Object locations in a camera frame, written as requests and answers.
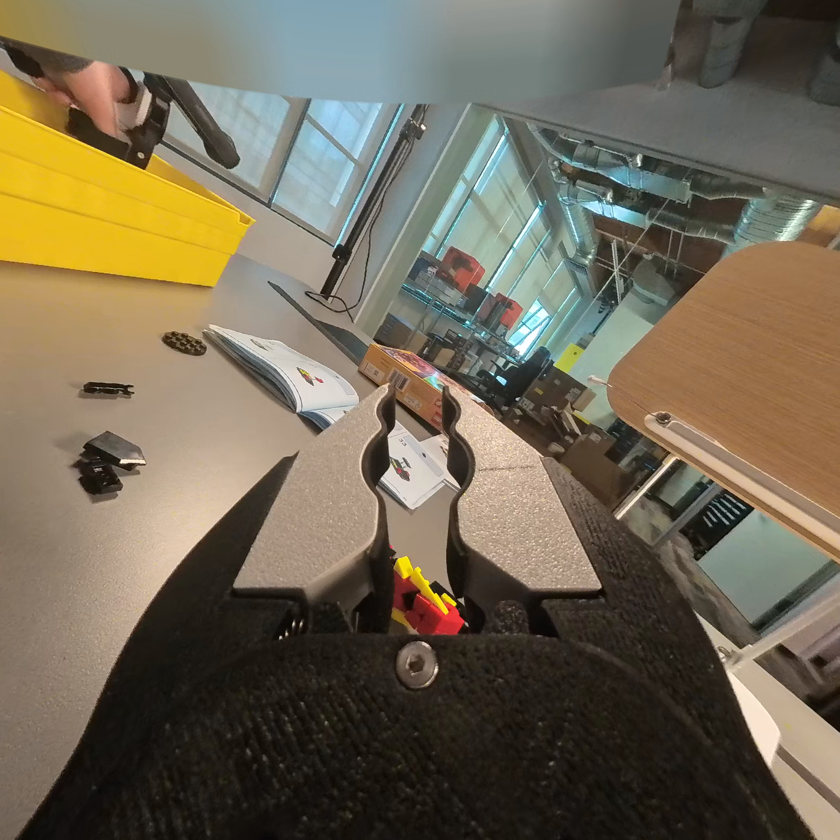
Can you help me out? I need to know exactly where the metal storage shelving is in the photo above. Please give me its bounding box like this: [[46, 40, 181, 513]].
[[394, 249, 546, 368]]

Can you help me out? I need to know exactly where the red yellow black lego model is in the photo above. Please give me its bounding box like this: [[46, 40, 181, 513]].
[[392, 554, 469, 636]]

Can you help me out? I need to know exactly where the person's left hand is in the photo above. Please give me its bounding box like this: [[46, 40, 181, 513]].
[[39, 60, 142, 139]]

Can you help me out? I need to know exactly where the large paned window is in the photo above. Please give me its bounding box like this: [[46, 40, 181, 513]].
[[157, 79, 403, 245]]

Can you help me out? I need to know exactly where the black light stand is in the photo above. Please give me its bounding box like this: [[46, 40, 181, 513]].
[[319, 104, 431, 298]]

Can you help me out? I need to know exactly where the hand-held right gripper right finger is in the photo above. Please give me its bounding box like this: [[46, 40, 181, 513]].
[[441, 386, 603, 598]]

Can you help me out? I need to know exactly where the black cable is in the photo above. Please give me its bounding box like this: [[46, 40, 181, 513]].
[[304, 287, 357, 324]]

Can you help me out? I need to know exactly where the dark desk pad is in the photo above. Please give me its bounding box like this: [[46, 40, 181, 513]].
[[268, 281, 383, 366]]

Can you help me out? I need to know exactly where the orange lego box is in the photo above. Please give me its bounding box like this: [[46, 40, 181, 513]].
[[360, 343, 493, 434]]

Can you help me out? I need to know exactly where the black office chair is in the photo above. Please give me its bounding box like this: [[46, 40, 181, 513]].
[[476, 346, 553, 409]]

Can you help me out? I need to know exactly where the silver ventilation duct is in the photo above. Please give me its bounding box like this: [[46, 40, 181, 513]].
[[525, 118, 823, 265]]

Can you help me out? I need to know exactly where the yellow plastic parts bin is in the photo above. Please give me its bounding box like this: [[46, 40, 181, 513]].
[[0, 69, 257, 288]]

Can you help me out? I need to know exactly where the printed black lego tile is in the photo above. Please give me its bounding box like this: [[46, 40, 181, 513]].
[[77, 457, 126, 497]]

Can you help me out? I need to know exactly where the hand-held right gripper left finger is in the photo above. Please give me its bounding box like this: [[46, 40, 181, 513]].
[[233, 384, 398, 598]]

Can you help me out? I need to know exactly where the red storage box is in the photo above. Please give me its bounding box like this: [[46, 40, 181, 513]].
[[440, 246, 487, 294], [482, 292, 526, 330]]

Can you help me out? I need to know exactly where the lego instruction booklet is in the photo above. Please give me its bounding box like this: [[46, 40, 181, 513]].
[[203, 323, 464, 510]]

